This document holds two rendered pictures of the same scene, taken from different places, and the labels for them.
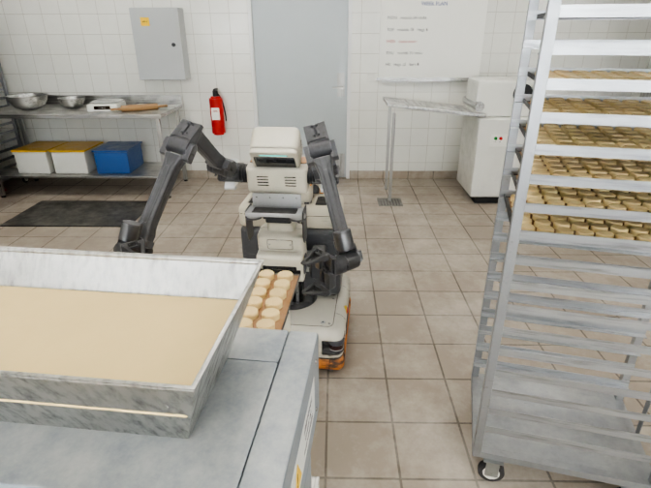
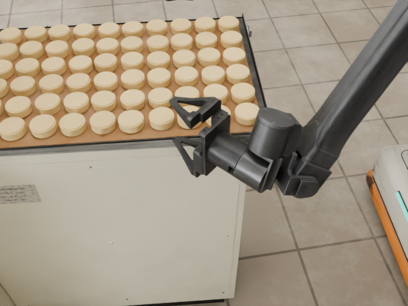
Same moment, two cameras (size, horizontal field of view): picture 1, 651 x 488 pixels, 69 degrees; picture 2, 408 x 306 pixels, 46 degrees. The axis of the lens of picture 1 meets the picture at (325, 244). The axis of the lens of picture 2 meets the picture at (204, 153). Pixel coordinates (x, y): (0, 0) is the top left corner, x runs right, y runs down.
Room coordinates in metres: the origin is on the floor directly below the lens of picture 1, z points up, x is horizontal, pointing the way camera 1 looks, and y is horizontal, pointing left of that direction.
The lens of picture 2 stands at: (1.14, -0.53, 1.58)
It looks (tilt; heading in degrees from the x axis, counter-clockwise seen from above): 49 degrees down; 79
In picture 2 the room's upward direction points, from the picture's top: straight up
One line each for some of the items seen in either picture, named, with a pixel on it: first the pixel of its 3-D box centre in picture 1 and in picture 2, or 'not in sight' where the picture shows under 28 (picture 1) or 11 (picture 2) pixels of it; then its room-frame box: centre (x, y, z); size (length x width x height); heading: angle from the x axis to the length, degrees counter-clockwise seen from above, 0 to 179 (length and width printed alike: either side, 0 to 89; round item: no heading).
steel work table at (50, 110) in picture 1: (90, 145); not in sight; (5.19, 2.57, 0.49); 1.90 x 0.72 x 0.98; 89
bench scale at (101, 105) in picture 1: (107, 105); not in sight; (5.15, 2.29, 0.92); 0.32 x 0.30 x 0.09; 6
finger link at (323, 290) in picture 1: (315, 284); (193, 145); (1.23, 0.03, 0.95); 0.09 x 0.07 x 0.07; 129
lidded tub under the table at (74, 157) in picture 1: (78, 157); not in sight; (5.19, 2.72, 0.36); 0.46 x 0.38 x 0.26; 179
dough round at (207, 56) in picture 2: not in sight; (209, 57); (1.32, 0.32, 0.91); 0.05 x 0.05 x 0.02
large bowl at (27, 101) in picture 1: (28, 102); not in sight; (5.18, 3.12, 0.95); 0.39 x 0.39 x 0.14
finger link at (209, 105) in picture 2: (314, 263); (192, 117); (1.23, 0.03, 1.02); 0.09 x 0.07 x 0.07; 129
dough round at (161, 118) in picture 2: (273, 303); (161, 118); (1.19, 0.15, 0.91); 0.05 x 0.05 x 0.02
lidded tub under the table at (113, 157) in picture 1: (119, 157); not in sight; (5.18, 2.27, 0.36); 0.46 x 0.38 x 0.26; 0
